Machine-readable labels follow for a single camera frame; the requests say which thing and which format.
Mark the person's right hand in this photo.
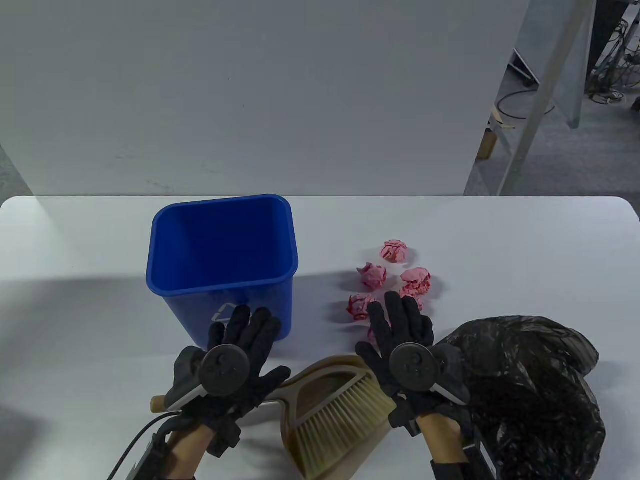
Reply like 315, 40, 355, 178
355, 291, 473, 437

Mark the person's left hand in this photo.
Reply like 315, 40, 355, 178
167, 304, 292, 458

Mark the pile of pink paper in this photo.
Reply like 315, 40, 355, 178
346, 240, 433, 346

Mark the beige plastic dustpan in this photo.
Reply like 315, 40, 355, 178
265, 355, 401, 480

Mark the blue recycling bin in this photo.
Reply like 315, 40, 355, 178
146, 194, 300, 351

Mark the beige brush with wooden handle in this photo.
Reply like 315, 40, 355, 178
151, 372, 397, 473

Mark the black plastic trash bag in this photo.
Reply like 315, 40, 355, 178
435, 315, 607, 480

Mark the person's right forearm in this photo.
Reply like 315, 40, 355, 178
417, 414, 468, 466

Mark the black and white left controller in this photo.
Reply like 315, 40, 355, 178
164, 344, 251, 413

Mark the black and white controller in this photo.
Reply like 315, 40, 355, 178
389, 342, 472, 407
164, 344, 251, 413

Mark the black and white right controller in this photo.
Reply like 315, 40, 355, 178
389, 342, 472, 407

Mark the white table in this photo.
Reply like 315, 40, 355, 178
0, 196, 640, 480

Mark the black left wrist sensor box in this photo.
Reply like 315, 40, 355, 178
122, 432, 173, 480

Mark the black wrist sensor box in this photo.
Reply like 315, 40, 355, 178
460, 435, 501, 480
122, 432, 173, 480

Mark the black right wrist sensor box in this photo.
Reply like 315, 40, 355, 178
460, 435, 501, 480

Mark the brown cardboard box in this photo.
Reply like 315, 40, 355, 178
476, 129, 499, 160

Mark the white partition panel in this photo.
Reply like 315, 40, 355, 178
0, 0, 531, 197

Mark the grey leaning board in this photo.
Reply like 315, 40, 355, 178
515, 0, 598, 130

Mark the black right wrist strap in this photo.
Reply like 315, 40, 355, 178
430, 460, 471, 480

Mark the black left glove cable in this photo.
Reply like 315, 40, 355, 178
107, 415, 181, 480

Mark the black floor cable loop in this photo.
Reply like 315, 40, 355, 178
495, 90, 556, 120

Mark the grey metal frame post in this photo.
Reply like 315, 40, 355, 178
497, 0, 596, 196

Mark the tangle of black cables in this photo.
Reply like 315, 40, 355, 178
586, 5, 640, 106

